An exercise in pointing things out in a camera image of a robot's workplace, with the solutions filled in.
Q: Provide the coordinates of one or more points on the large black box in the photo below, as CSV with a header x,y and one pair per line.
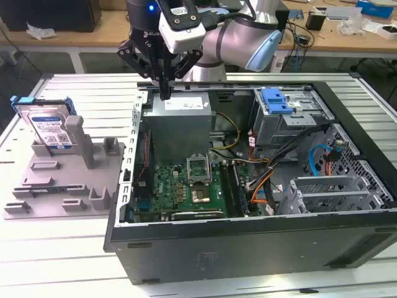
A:
x,y
46,15

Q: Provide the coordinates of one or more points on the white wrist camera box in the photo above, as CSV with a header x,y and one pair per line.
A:
x,y
183,35

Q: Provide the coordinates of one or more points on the small black box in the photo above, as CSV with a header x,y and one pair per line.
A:
x,y
314,20

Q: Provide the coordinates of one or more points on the black PC case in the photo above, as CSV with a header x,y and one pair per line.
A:
x,y
248,254

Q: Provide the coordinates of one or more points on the grey parts rack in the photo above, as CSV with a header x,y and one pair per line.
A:
x,y
68,177

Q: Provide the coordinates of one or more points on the clear plastic bag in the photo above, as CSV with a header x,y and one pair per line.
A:
x,y
352,25

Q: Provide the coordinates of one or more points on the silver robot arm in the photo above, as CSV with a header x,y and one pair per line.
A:
x,y
235,40

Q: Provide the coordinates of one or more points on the green motherboard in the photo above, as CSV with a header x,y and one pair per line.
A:
x,y
167,186

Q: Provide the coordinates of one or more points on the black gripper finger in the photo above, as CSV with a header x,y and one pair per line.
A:
x,y
131,51
189,60

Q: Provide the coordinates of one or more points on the hard disk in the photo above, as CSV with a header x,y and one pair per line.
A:
x,y
46,124

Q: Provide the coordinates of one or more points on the blue plastic drive latch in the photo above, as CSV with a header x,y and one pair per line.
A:
x,y
274,102

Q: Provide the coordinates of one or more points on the dark RAM stick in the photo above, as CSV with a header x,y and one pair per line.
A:
x,y
46,188

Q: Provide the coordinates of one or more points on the black graphics card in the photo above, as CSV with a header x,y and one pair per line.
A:
x,y
198,214

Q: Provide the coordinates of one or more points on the grey power supply unit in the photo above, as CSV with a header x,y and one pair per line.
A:
x,y
176,130

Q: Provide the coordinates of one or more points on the white open box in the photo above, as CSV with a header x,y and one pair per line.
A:
x,y
387,31

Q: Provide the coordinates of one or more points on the CPU socket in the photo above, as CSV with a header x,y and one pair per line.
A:
x,y
198,195

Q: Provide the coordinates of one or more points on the black RAM slot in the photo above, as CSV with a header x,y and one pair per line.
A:
x,y
229,189

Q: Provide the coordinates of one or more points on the grey metal drive cage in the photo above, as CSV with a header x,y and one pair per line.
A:
x,y
273,130

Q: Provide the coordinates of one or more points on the blue cardboard box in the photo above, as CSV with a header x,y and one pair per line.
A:
x,y
375,7

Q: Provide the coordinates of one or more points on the wooden desk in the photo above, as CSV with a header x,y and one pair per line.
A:
x,y
102,35

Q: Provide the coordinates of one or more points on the crumpled white plastic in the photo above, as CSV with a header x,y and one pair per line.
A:
x,y
40,31

